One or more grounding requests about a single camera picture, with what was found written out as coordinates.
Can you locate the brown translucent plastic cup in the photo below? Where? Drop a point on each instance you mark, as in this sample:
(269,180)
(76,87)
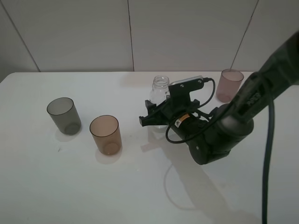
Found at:
(105,131)

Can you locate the clear plastic water bottle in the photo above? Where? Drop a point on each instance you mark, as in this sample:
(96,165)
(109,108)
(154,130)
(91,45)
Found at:
(159,90)

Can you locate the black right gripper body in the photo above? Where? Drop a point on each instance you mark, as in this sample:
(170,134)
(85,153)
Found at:
(189,124)

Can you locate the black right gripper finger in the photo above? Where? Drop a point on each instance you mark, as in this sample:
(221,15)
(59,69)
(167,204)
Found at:
(154,108)
(154,118)

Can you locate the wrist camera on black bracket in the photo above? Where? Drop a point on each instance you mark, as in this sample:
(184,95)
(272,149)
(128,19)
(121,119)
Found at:
(180,92)

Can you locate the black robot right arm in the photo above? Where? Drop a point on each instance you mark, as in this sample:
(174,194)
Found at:
(211,137)

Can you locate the pink translucent plastic cup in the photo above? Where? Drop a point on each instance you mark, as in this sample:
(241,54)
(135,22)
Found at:
(229,84)

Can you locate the grey translucent plastic cup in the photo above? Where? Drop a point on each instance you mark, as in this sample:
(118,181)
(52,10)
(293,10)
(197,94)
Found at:
(64,114)

